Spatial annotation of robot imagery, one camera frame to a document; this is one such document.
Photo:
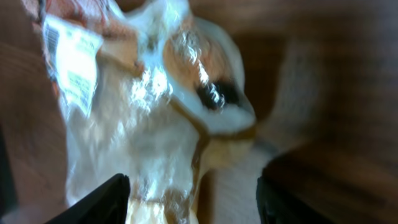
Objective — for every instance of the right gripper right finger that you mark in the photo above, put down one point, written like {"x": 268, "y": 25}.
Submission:
{"x": 277, "y": 206}

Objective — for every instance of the beige snack bag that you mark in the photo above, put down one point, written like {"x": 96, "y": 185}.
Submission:
{"x": 156, "y": 94}

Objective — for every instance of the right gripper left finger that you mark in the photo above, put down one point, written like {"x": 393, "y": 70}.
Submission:
{"x": 107, "y": 204}

